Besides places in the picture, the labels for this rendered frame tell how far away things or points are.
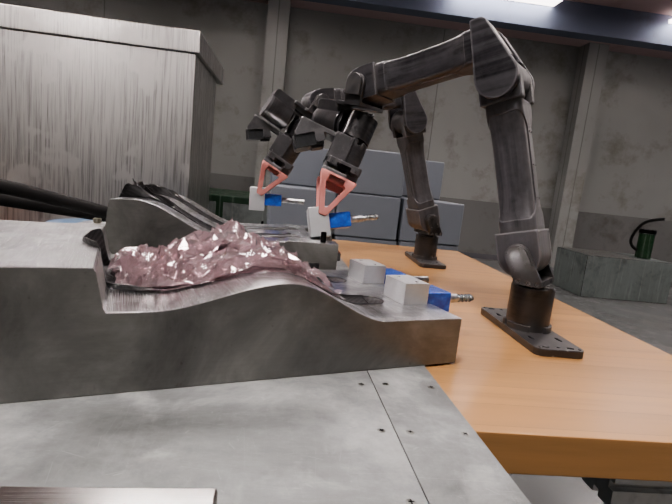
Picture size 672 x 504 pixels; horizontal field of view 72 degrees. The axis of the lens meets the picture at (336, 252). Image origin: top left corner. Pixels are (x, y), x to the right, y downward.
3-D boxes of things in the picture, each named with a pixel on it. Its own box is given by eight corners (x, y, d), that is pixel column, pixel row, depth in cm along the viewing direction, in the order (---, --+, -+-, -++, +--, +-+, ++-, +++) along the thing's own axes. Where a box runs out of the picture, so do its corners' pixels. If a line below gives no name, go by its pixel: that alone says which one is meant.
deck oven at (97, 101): (211, 265, 476) (224, 68, 446) (185, 295, 358) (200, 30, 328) (56, 252, 459) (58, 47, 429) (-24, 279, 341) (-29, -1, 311)
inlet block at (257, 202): (302, 212, 117) (304, 190, 116) (303, 214, 112) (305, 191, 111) (249, 208, 115) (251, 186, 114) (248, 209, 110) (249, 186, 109)
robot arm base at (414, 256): (424, 237, 119) (451, 239, 120) (407, 228, 139) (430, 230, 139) (420, 267, 120) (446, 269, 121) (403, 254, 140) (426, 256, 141)
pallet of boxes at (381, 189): (408, 312, 377) (428, 163, 359) (445, 348, 299) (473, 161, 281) (259, 302, 358) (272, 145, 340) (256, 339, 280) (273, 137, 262)
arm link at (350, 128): (327, 135, 87) (341, 102, 87) (341, 149, 92) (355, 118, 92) (356, 141, 83) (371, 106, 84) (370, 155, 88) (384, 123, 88)
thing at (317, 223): (376, 232, 90) (373, 204, 90) (382, 230, 85) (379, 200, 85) (309, 239, 88) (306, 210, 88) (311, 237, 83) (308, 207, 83)
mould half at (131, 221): (319, 266, 106) (325, 207, 104) (333, 295, 81) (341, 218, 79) (86, 248, 99) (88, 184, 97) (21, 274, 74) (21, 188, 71)
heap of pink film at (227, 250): (301, 271, 69) (306, 219, 68) (355, 305, 54) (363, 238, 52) (108, 269, 58) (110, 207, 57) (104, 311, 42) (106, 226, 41)
